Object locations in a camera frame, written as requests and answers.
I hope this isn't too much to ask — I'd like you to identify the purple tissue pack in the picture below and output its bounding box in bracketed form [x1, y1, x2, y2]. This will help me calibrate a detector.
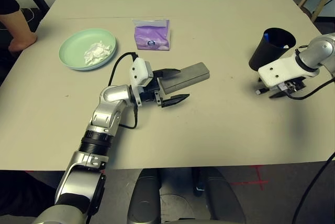
[131, 18, 173, 51]

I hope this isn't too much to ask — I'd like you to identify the black pen cup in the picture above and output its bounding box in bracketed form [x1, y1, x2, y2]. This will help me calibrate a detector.
[248, 27, 296, 71]

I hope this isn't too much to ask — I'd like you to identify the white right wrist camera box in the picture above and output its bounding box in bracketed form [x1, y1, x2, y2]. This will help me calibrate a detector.
[258, 55, 320, 88]

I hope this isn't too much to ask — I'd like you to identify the robot right leg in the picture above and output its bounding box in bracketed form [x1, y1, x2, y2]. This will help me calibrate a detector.
[192, 167, 247, 224]

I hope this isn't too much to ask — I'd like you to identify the robot grey waist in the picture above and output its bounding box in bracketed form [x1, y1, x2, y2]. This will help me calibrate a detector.
[159, 194, 196, 224]

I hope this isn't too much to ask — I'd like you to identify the robot leg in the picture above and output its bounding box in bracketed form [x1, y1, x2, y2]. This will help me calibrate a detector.
[192, 167, 247, 224]
[127, 167, 162, 224]

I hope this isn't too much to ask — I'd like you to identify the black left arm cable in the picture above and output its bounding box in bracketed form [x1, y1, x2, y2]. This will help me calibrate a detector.
[108, 52, 139, 130]

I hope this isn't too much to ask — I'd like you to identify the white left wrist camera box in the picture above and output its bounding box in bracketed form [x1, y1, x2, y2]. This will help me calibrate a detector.
[128, 57, 154, 107]

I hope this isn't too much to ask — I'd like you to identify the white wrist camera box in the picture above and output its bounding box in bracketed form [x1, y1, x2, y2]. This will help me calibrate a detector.
[258, 55, 320, 88]
[128, 57, 154, 107]

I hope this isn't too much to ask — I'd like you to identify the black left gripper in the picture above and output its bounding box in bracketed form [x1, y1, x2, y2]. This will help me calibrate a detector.
[139, 68, 191, 108]

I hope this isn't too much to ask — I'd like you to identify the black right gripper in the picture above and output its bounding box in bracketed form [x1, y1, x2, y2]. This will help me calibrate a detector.
[258, 76, 307, 99]

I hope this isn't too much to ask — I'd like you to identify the grey glasses case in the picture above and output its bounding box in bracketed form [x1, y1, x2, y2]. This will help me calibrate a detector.
[159, 62, 211, 96]

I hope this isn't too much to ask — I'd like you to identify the white tissue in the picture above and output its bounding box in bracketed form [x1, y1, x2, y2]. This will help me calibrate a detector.
[83, 40, 114, 65]

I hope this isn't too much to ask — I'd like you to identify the person's bare forearm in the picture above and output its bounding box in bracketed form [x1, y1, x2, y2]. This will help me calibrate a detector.
[0, 9, 36, 42]

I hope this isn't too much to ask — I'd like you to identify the white floor cable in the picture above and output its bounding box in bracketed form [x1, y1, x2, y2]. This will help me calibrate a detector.
[22, 8, 36, 23]

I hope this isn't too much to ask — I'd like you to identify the robot left leg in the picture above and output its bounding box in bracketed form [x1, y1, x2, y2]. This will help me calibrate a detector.
[127, 167, 162, 224]

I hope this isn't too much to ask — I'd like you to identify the light green plate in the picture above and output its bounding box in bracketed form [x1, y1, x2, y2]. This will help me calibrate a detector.
[58, 28, 117, 69]

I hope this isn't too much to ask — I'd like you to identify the person's hand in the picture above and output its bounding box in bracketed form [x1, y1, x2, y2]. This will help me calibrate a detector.
[8, 34, 38, 52]

